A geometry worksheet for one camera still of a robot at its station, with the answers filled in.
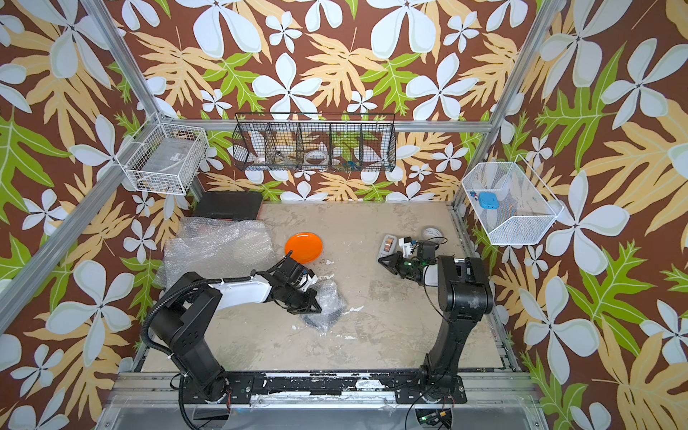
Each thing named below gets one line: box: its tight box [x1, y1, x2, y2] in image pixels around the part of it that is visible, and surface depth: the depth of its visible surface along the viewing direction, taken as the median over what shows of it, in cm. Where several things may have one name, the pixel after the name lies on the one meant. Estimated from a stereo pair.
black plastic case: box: [191, 191, 264, 222], surface depth 121 cm
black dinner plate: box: [301, 302, 344, 332], surface depth 88 cm
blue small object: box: [478, 191, 500, 210], surface depth 88 cm
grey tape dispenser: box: [377, 234, 398, 258], surface depth 103 cm
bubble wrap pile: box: [153, 215, 278, 293], surface depth 103 cm
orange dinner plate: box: [283, 232, 324, 265], surface depth 107 cm
